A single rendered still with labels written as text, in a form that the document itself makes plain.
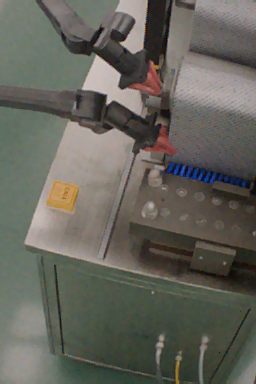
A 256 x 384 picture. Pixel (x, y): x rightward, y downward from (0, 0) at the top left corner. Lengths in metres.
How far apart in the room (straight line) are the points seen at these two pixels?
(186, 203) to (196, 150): 0.13
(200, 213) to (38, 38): 2.01
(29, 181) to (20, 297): 0.53
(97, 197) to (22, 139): 1.29
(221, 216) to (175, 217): 0.11
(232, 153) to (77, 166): 0.45
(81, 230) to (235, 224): 0.39
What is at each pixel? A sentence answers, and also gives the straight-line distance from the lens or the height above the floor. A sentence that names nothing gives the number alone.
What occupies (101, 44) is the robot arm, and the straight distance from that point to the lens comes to 1.68.
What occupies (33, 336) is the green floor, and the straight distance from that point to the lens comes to 2.79.
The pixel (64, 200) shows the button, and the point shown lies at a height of 0.92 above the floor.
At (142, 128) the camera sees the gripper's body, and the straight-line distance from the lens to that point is 1.82.
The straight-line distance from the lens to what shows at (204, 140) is 1.83.
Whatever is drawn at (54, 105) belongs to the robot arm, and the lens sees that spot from 1.77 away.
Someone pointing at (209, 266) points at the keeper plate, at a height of 0.94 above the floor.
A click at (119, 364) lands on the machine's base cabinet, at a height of 0.17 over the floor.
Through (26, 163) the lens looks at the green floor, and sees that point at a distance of 3.18.
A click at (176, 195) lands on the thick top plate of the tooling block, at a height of 1.03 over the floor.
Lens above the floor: 2.58
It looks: 56 degrees down
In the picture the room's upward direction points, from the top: 6 degrees clockwise
